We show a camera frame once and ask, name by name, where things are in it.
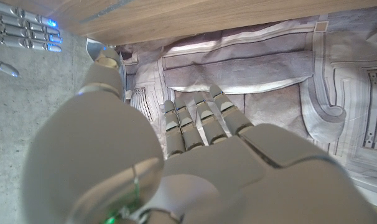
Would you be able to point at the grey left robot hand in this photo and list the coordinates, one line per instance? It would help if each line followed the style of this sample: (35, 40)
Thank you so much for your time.
(226, 180)

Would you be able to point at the printed sofa room backdrop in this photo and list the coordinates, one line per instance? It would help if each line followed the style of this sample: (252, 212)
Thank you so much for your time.
(269, 71)

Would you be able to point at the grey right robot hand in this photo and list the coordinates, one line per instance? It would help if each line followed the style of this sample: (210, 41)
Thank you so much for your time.
(17, 28)

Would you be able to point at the long grey tape strip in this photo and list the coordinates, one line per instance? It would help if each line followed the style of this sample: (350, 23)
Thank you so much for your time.
(109, 10)

